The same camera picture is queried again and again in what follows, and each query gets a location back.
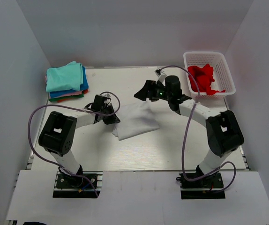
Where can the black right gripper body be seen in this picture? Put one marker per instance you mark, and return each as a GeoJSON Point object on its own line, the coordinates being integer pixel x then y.
{"type": "Point", "coordinates": [158, 92]}

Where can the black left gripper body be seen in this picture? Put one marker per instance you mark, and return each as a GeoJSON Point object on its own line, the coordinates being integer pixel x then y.
{"type": "Point", "coordinates": [108, 109]}

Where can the white t shirt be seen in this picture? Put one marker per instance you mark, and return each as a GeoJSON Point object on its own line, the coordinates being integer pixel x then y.
{"type": "Point", "coordinates": [135, 119]}

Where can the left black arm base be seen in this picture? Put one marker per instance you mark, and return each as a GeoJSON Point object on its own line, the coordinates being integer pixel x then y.
{"type": "Point", "coordinates": [66, 186]}

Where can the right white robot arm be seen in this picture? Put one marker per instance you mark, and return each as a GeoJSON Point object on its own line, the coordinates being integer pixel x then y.
{"type": "Point", "coordinates": [224, 135]}

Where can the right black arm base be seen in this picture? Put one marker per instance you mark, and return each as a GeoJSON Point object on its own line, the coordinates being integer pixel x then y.
{"type": "Point", "coordinates": [206, 188]}

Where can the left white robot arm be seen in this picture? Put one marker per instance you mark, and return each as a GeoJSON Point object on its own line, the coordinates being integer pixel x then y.
{"type": "Point", "coordinates": [58, 132]}

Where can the green folded t shirt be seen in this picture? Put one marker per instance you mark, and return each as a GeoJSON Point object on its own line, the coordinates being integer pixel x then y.
{"type": "Point", "coordinates": [64, 98]}

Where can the blue folded t shirt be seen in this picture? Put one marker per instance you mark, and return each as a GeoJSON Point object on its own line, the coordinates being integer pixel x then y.
{"type": "Point", "coordinates": [84, 85]}

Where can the red crumpled t shirt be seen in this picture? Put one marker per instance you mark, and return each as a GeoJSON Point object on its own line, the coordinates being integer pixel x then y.
{"type": "Point", "coordinates": [204, 78]}

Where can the teal folded t shirt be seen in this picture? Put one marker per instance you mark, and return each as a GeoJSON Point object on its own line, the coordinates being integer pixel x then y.
{"type": "Point", "coordinates": [66, 77]}

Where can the white plastic mesh basket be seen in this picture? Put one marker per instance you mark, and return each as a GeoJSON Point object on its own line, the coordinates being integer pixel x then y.
{"type": "Point", "coordinates": [222, 75]}

